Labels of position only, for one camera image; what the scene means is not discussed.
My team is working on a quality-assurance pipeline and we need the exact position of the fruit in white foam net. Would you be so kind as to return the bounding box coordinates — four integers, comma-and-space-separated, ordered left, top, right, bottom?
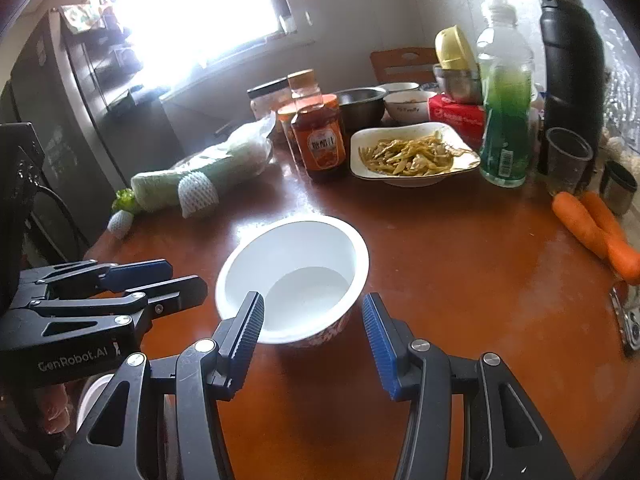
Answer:
177, 172, 218, 218
110, 211, 133, 238

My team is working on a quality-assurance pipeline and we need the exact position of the green leafy lettuce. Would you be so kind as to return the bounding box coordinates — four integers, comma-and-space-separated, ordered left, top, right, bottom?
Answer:
112, 189, 138, 213

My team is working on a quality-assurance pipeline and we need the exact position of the small steel bowl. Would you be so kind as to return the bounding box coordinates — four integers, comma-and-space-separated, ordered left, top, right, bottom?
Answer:
432, 65, 483, 106

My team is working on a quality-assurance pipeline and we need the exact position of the clear jar with dark lid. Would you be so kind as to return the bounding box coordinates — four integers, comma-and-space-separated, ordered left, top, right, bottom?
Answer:
247, 79, 293, 121

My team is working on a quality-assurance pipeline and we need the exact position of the green drink bottle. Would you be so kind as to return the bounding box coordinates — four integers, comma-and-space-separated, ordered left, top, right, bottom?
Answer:
475, 0, 536, 188

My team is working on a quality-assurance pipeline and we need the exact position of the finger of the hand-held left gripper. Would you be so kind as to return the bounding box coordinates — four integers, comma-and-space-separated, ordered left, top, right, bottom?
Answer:
20, 259, 173, 301
30, 275, 208, 341

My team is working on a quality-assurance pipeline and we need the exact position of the deep steel bowl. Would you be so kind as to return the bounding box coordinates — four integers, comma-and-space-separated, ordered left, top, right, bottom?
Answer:
335, 87, 388, 131

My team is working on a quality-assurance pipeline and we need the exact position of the clear plastic bag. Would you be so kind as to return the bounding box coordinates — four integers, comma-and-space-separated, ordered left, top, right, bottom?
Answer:
600, 10, 640, 161

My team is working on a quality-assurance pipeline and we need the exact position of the clear plastic cup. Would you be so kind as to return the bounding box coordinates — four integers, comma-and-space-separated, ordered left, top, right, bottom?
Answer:
545, 127, 593, 196

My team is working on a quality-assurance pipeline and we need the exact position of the yellow plastic cup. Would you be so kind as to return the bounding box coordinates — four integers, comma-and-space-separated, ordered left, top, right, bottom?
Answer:
435, 25, 476, 71

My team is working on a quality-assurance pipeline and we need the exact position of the bright window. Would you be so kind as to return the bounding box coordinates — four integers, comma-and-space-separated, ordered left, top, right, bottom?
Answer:
85, 0, 293, 91

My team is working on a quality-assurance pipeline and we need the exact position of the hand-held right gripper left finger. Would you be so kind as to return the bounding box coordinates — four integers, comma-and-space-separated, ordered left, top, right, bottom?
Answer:
52, 291, 265, 480

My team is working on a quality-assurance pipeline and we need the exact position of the orange label sauce bottle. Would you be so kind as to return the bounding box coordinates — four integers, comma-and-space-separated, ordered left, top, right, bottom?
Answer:
291, 94, 348, 183

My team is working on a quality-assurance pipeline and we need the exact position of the small metal cup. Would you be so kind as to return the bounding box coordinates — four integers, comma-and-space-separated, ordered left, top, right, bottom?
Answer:
600, 160, 638, 216

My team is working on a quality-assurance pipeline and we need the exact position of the orange carrot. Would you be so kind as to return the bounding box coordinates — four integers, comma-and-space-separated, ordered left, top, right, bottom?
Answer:
552, 192, 640, 285
582, 192, 626, 241

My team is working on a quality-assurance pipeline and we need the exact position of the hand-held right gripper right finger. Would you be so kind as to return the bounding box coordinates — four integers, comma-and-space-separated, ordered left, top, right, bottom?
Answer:
362, 292, 576, 480

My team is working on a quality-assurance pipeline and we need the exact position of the black thermos flask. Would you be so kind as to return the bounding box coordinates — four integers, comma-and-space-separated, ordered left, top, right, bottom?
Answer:
539, 0, 606, 186

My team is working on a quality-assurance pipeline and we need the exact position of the red tissue box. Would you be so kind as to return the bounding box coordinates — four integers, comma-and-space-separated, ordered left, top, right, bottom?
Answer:
427, 94, 486, 151

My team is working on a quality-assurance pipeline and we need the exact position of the black cable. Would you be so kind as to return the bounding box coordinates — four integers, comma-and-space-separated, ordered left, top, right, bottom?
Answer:
30, 185, 86, 261

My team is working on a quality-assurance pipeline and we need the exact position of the black metal tool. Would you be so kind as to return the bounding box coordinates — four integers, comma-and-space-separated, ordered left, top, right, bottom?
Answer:
610, 285, 640, 356

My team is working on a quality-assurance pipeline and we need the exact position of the wooden chair back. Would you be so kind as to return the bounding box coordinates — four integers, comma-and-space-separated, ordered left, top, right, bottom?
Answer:
370, 47, 441, 86

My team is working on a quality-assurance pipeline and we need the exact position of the person's left hand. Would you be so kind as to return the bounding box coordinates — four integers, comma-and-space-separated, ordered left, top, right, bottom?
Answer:
40, 385, 71, 436

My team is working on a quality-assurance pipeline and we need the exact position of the white plate with food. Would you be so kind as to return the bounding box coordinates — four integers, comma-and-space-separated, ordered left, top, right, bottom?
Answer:
350, 122, 481, 188

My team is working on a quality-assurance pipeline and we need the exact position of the grey refrigerator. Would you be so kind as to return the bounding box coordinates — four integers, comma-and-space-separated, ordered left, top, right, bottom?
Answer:
0, 5, 186, 261

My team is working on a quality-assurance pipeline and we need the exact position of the wrapped napa cabbage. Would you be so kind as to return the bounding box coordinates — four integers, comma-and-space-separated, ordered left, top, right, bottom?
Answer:
130, 115, 276, 211

